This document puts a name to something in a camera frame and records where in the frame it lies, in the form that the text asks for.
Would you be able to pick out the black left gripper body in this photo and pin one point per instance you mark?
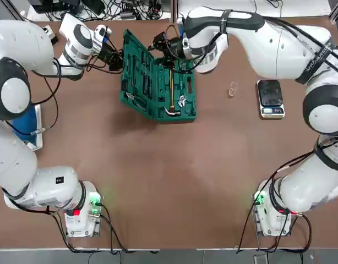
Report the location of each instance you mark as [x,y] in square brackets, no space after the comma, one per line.
[107,53]

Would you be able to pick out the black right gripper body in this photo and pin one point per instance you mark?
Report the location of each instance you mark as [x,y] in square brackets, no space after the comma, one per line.
[175,48]

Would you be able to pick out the green plastic toolbox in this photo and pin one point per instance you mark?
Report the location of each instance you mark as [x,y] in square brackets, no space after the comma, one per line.
[174,120]

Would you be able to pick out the small clear measuring cup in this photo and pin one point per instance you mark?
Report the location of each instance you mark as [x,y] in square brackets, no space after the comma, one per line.
[233,90]

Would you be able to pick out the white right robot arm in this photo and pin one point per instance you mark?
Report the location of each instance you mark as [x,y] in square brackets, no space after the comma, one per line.
[295,49]

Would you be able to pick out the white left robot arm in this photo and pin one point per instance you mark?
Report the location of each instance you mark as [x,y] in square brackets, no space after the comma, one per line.
[15,165]

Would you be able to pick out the black digital kitchen scale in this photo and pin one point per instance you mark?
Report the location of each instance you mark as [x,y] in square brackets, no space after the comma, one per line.
[269,93]

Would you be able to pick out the silver adjustable wrench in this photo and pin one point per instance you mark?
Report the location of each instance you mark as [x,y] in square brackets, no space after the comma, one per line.
[182,101]

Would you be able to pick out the white three-button control box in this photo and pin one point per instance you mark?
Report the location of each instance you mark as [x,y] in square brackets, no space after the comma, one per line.
[49,32]

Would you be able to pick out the white desk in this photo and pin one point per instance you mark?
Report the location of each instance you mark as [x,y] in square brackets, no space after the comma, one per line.
[301,8]

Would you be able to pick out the grey floor socket plate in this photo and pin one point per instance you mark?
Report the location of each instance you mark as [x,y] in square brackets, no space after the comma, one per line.
[260,259]

